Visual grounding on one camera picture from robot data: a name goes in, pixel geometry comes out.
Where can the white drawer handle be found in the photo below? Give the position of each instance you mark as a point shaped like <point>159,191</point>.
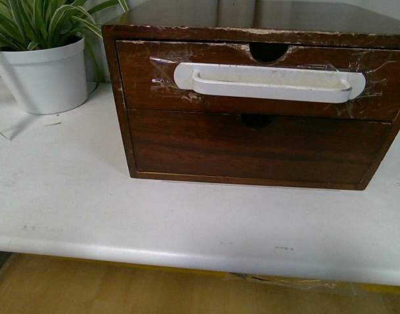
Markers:
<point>276,83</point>

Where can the wooden drawer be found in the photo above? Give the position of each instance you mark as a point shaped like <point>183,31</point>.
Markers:
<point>236,146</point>
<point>147,79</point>

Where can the dark wooden drawer cabinet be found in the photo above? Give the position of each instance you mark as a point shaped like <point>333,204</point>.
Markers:
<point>269,27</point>

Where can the white plant pot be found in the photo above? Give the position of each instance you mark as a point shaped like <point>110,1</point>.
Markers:
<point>46,81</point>

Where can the clear plastic sheet under table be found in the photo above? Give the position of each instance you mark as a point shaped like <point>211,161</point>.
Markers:
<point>309,285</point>

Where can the green striped spider plant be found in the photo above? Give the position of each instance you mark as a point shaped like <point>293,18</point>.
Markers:
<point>39,25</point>

